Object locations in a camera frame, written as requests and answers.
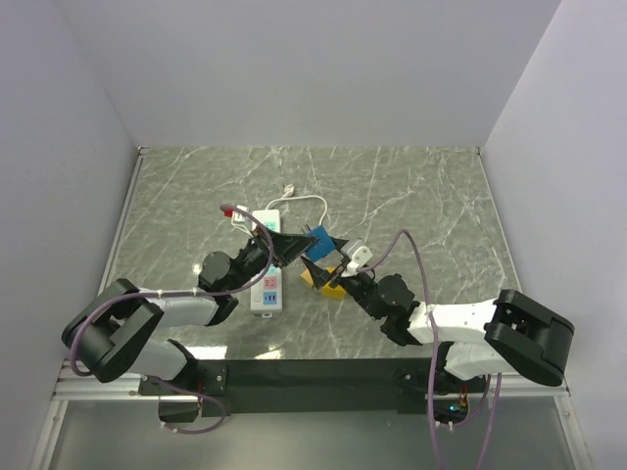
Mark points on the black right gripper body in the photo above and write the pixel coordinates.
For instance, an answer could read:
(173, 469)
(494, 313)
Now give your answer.
(360, 287)

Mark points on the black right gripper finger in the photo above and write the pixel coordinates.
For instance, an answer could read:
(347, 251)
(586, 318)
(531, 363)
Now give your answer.
(321, 279)
(339, 244)

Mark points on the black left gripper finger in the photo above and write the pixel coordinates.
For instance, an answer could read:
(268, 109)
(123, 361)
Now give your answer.
(321, 276)
(289, 247)

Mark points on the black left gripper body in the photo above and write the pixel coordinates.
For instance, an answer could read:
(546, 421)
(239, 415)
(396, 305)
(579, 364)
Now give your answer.
(254, 259)

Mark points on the blue cube socket adapter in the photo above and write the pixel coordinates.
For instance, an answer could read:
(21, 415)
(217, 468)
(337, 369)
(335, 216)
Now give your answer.
(323, 245)

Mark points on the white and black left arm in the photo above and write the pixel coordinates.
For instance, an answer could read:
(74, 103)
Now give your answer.
(113, 335)

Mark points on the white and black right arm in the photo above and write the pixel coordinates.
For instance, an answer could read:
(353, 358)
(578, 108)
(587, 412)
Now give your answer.
(510, 333)

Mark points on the small orange plug adapter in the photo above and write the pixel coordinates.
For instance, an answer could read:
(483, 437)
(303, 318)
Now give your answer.
(307, 278)

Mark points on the yellow cube socket adapter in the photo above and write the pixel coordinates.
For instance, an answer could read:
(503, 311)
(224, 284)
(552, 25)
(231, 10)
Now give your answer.
(333, 292)

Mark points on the white power strip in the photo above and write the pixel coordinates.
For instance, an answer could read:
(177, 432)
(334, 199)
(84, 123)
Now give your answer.
(266, 296)

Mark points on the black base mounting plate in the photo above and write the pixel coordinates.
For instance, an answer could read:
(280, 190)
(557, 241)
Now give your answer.
(222, 387)

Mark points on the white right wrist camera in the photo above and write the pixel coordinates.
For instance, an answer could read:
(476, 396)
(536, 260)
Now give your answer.
(358, 253)

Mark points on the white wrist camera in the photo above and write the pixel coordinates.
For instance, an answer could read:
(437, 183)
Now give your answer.
(238, 217)
(358, 253)

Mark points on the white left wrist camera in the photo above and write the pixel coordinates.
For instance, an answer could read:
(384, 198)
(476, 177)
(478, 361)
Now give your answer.
(238, 217)

